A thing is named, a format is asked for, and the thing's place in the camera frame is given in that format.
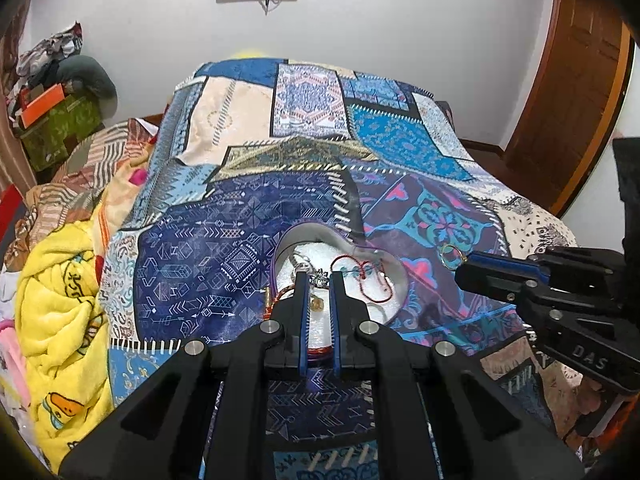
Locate striped quilt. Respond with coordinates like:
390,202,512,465
10,117,166,261

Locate green patterned box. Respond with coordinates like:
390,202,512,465
20,92,103,171

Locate yellow fleece blanket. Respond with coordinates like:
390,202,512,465
15,220,113,461

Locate patchwork blanket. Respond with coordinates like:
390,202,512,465
97,57,586,480

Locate red object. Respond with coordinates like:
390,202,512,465
0,185,26,241

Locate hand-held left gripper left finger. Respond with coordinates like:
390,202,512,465
59,270,313,480

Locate red string bracelet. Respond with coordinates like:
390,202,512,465
332,255,396,306

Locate heart-shaped tin box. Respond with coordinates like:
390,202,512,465
270,222,408,366

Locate pile of clothes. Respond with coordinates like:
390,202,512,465
15,22,83,91

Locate silver necklace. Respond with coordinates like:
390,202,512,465
287,247,333,291

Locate wooden door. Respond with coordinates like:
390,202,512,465
502,0,636,216

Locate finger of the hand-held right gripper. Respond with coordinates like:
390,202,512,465
454,262,571,331
465,246,626,282

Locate grey neck pillow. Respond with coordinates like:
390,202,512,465
52,55,118,116

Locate orange box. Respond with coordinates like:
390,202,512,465
19,82,67,128

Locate pink cloth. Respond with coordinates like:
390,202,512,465
0,317,32,411

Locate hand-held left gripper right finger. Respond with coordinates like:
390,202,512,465
329,270,586,480

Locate striped brown curtain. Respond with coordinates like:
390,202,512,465
0,5,38,196

